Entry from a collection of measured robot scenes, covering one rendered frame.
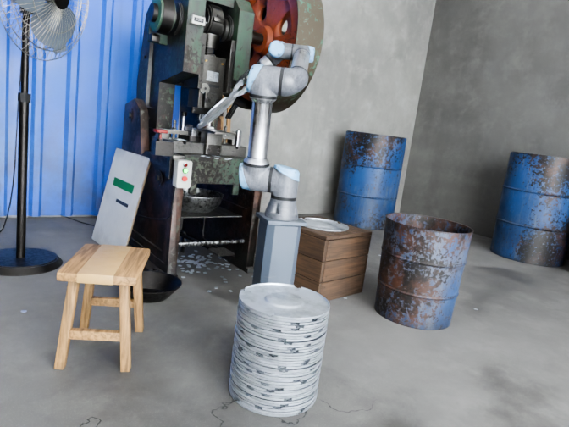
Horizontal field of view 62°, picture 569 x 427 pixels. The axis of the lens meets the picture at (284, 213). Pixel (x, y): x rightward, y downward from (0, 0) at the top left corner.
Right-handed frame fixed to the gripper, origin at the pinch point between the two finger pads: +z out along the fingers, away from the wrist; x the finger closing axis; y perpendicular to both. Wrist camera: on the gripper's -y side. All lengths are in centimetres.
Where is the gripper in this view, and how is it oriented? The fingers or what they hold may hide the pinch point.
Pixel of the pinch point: (234, 94)
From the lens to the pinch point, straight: 253.4
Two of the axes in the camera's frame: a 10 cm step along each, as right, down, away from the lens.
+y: -0.3, 1.8, -9.8
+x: 6.6, 7.4, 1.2
